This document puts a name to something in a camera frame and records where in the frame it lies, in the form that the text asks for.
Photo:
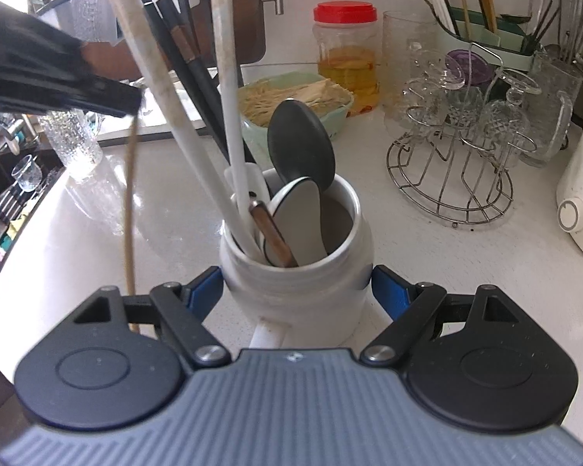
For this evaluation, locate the white chopstick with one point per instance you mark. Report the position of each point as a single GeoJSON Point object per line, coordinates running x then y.
{"type": "Point", "coordinates": [148, 77]}
{"type": "Point", "coordinates": [226, 82]}

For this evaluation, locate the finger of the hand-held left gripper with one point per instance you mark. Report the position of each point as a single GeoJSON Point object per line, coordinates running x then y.
{"type": "Point", "coordinates": [102, 97]}

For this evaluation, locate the small cut glass cup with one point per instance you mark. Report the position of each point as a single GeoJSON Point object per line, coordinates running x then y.
{"type": "Point", "coordinates": [26, 174]}

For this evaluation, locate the tall clear glass jar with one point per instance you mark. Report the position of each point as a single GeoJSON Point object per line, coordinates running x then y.
{"type": "Point", "coordinates": [408, 58]}

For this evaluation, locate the textured tall glass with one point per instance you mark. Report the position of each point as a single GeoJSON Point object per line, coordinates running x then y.
{"type": "Point", "coordinates": [94, 14]}
{"type": "Point", "coordinates": [73, 150]}

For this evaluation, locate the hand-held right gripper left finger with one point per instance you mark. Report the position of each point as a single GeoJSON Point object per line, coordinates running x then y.
{"type": "Point", "coordinates": [206, 291]}

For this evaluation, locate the green utensil drainer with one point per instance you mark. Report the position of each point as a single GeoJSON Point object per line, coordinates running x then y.
{"type": "Point", "coordinates": [486, 39]}

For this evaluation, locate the green plastic basket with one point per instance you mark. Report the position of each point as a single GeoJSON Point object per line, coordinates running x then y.
{"type": "Point", "coordinates": [337, 121]}

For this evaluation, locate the clear glass pitcher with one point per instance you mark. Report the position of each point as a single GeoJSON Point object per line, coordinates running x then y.
{"type": "Point", "coordinates": [549, 116]}

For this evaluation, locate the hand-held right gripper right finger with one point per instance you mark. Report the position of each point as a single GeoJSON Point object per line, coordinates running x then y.
{"type": "Point", "coordinates": [386, 291]}

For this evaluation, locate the enoki mushroom bunch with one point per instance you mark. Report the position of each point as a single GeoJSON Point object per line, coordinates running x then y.
{"type": "Point", "coordinates": [282, 99]}

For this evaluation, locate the tan wooden chopstick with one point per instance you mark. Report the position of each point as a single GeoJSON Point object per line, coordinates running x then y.
{"type": "Point", "coordinates": [130, 213]}

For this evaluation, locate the white ceramic mug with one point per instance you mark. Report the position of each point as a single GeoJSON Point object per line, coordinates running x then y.
{"type": "Point", "coordinates": [296, 291]}

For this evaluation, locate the metal sink faucet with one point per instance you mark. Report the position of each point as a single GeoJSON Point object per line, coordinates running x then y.
{"type": "Point", "coordinates": [7, 131]}

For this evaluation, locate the brown wooden cutting board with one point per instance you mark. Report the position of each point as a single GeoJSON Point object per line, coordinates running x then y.
{"type": "Point", "coordinates": [245, 19]}

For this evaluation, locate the yellow cloth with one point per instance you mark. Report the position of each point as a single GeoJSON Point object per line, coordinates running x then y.
{"type": "Point", "coordinates": [15, 227]}

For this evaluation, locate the black chopstick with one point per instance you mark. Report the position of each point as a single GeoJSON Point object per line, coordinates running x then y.
{"type": "Point", "coordinates": [167, 63]}
{"type": "Point", "coordinates": [199, 75]}

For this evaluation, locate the silver metal spoon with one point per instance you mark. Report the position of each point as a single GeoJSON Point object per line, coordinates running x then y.
{"type": "Point", "coordinates": [301, 141]}

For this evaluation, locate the white ceramic spoon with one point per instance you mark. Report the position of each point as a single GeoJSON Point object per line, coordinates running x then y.
{"type": "Point", "coordinates": [296, 218]}

